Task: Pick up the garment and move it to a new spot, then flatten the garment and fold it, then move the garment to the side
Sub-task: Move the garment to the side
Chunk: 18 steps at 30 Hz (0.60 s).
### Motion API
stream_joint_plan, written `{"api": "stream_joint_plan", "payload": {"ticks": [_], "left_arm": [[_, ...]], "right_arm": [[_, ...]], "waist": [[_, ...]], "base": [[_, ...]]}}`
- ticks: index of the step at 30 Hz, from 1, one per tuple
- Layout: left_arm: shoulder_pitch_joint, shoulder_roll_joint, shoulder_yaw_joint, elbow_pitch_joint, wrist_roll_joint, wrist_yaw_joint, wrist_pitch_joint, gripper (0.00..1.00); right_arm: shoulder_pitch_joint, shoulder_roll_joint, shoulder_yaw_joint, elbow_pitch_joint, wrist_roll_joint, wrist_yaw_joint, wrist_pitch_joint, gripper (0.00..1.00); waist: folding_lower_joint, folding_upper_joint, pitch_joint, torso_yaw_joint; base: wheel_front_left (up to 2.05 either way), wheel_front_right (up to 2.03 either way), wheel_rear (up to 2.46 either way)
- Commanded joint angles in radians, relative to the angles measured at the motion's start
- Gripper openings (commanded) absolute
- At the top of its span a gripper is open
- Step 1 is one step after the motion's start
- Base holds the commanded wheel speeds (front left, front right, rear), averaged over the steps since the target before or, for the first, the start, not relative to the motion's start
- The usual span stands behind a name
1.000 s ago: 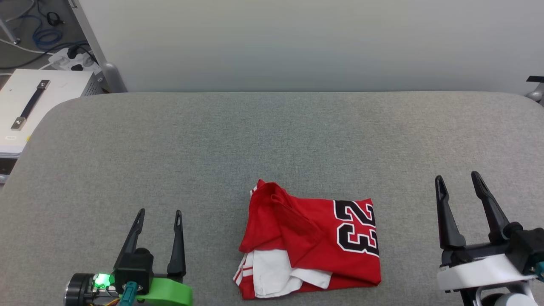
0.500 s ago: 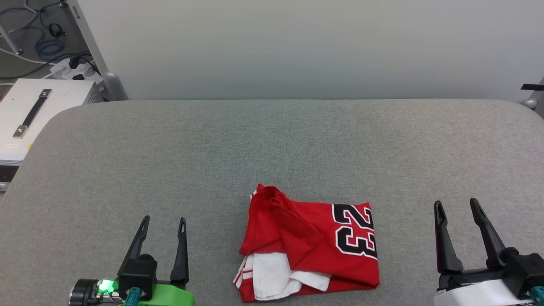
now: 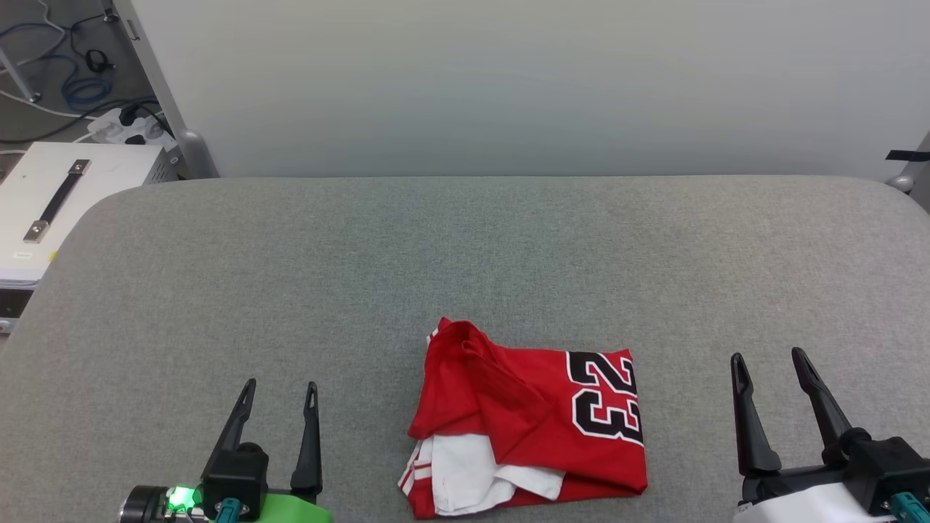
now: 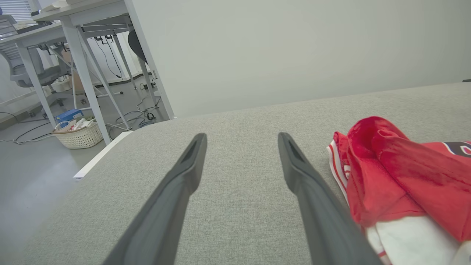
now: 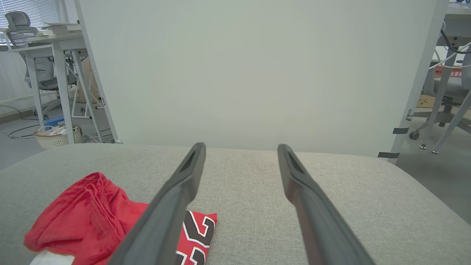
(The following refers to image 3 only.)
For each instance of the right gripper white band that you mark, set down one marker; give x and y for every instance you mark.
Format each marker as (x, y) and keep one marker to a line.
(806, 501)

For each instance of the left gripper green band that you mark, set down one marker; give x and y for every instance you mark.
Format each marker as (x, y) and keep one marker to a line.
(290, 510)

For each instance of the red basketball jersey number 23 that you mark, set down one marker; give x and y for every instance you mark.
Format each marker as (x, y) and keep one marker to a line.
(530, 414)

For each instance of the black tape strip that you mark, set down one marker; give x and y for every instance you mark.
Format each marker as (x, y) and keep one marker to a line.
(908, 155)

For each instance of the white power strip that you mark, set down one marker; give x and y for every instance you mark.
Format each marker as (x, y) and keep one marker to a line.
(134, 129)

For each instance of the white equipment box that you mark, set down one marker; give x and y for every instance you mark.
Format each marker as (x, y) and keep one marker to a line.
(29, 196)

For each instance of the white partition panel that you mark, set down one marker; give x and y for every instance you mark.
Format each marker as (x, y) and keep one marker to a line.
(508, 87)

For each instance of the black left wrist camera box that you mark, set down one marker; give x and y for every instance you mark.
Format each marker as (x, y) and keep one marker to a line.
(236, 472)

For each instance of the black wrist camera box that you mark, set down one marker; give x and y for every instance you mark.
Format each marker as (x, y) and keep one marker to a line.
(236, 472)
(886, 465)

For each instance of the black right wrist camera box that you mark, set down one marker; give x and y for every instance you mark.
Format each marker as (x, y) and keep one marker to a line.
(886, 465)

